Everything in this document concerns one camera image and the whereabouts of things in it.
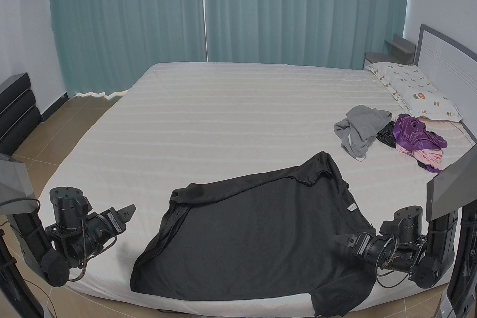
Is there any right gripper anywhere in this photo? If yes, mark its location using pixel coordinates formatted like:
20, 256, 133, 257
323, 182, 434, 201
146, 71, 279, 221
333, 232, 394, 269

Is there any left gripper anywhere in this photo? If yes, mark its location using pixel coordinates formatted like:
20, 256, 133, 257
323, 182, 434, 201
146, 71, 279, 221
79, 203, 137, 258

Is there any black T-shirt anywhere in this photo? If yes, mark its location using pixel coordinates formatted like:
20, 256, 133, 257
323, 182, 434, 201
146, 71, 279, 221
130, 151, 377, 317

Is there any black glossy garment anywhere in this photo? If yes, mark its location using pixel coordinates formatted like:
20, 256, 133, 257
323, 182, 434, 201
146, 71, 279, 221
376, 121, 397, 150

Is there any grey garment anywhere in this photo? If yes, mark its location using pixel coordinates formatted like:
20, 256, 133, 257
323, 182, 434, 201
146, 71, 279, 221
333, 105, 393, 161

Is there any pink garment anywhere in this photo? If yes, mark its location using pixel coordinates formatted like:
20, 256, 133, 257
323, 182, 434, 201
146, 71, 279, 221
396, 145, 444, 168

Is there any purple satin garment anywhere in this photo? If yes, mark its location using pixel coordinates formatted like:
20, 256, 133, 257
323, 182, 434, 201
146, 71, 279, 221
394, 114, 448, 173

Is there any bed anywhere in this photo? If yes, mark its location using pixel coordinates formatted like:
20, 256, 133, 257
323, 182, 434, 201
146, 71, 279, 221
37, 24, 477, 313

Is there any black chest of drawers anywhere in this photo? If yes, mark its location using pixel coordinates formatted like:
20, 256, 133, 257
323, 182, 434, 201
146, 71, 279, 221
0, 72, 41, 157

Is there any white printed pillow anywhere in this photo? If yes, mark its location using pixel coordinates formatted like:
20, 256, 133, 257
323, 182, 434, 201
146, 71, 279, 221
364, 62, 463, 122

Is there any grey bedside table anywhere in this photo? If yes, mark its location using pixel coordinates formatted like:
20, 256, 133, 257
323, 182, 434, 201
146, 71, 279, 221
364, 34, 416, 67

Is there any black cable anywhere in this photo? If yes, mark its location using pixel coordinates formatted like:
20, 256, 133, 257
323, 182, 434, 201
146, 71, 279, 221
376, 264, 411, 289

